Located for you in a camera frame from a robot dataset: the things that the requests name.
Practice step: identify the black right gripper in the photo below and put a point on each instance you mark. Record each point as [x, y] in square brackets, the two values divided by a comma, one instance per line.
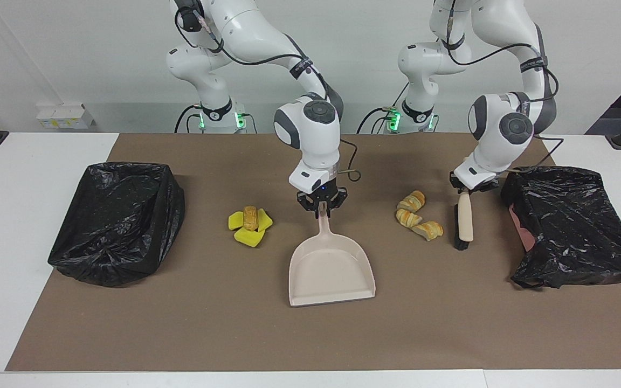
[321, 189]

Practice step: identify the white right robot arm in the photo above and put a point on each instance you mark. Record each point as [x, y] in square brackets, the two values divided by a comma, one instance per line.
[310, 134]

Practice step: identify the black garbage bag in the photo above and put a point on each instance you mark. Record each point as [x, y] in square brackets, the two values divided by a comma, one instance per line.
[574, 231]

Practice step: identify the bin lined with black bag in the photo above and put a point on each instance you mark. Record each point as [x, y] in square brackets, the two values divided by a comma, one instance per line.
[116, 226]

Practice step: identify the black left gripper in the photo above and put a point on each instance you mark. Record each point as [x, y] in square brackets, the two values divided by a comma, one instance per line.
[475, 186]

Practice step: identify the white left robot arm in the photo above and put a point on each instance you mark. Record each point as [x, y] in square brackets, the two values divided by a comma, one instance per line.
[491, 151]

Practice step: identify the beige brush with black bristles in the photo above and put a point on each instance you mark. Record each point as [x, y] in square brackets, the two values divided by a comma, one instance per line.
[466, 215]

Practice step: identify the pink plastic bin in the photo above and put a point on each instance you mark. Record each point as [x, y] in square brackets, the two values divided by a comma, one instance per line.
[521, 229]

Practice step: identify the beige plastic dustpan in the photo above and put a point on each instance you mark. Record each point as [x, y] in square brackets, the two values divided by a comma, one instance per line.
[332, 269]

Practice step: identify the brown table mat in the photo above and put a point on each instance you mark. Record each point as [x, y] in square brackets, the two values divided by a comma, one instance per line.
[310, 334]

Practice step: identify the brown toy bread loaf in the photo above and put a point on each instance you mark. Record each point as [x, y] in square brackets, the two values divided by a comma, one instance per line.
[250, 218]

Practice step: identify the white wall socket box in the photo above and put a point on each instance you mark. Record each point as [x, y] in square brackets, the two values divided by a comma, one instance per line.
[62, 116]

